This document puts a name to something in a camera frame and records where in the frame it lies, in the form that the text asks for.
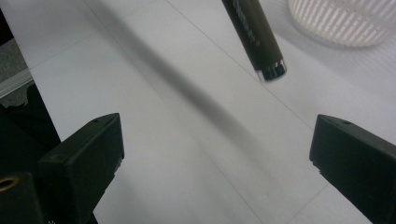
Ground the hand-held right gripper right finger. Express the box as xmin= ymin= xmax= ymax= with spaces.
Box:
xmin=308 ymin=113 xmax=396 ymax=224

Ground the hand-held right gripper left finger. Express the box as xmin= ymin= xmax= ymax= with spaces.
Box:
xmin=36 ymin=112 xmax=126 ymax=224

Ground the white plastic basket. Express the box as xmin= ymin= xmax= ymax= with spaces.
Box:
xmin=287 ymin=0 xmax=396 ymax=49

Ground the black kitchen knife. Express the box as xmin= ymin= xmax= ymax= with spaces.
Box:
xmin=220 ymin=0 xmax=288 ymax=83

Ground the aluminium rail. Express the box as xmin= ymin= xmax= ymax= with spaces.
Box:
xmin=0 ymin=67 xmax=34 ymax=100

